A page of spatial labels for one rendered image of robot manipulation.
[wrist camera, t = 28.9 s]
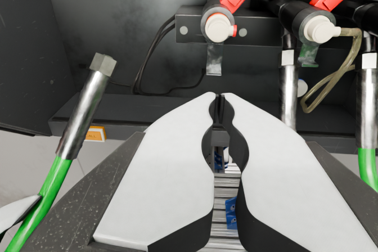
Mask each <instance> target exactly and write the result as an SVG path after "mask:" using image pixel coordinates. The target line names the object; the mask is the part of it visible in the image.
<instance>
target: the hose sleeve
mask: <svg viewBox="0 0 378 252"><path fill-rule="evenodd" d="M109 81H110V79H109V76H107V75H105V74H103V73H100V72H98V71H95V70H92V71H90V72H89V75H88V78H87V80H86V82H84V87H83V89H82V90H81V92H80V96H79V98H78V100H77V103H76V105H75V107H74V110H73V112H72V114H71V117H70V119H69V121H68V124H67V126H66V128H65V130H64V131H63V135H62V137H61V138H60V140H59V144H58V147H57V149H56V151H55V154H56V155H57V156H58V157H60V158H62V159H66V160H74V159H76V158H77V156H78V154H79V151H80V149H81V148H82V146H83V142H84V140H85V139H86V135H87V133H88V130H89V128H90V126H91V123H92V121H93V118H94V117H95V114H96V111H97V109H98V107H99V104H100V102H101V101H102V99H103V98H102V97H103V95H104V93H105V92H106V88H107V85H108V83H109Z"/></svg>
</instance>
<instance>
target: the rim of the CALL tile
mask: <svg viewBox="0 0 378 252"><path fill-rule="evenodd" d="M88 131H95V132H101V137H102V141H97V140H87V139H85V140H84V141H93V142H105V136H104V132H103V129H97V128H89V130H88Z"/></svg>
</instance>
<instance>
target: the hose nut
mask: <svg viewBox="0 0 378 252"><path fill-rule="evenodd" d="M117 67H118V62H117V61H115V60H113V58H112V57H110V56H108V55H106V54H104V55H102V54H100V53H96V54H95V56H94V58H93V61H92V63H91V65H90V67H89V68H90V69H91V70H95V71H98V72H100V73H103V74H105V75H107V76H109V78H113V76H114V73H115V71H116V68H117Z"/></svg>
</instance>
